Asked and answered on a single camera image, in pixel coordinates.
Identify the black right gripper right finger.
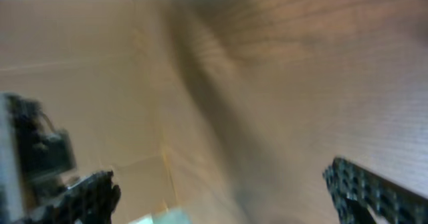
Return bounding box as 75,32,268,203
322,157,427,224

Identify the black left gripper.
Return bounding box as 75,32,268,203
3,93,76,209

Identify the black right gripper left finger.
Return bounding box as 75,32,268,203
19,171,121,224

